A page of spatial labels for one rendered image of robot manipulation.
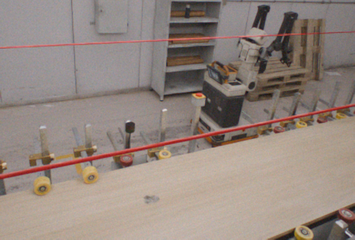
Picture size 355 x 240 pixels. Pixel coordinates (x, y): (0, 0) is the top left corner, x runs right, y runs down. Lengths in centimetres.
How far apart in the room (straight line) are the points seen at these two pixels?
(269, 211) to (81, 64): 344
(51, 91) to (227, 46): 307
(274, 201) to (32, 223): 124
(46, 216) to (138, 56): 346
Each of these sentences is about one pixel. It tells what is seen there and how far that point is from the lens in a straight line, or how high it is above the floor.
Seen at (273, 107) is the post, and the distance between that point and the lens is 257.
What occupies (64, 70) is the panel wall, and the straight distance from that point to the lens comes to 450.
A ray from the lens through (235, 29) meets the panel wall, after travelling 552.
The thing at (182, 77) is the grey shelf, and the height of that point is 17.
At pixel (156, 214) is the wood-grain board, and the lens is 160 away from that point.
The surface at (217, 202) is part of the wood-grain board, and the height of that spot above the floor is 90.
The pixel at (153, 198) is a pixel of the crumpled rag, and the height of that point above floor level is 92.
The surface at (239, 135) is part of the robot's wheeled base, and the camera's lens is 374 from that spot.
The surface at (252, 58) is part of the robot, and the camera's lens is 365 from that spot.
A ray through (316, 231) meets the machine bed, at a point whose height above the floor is 76.
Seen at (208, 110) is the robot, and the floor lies 37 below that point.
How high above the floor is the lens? 207
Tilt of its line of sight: 25 degrees down
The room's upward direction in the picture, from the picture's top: 5 degrees clockwise
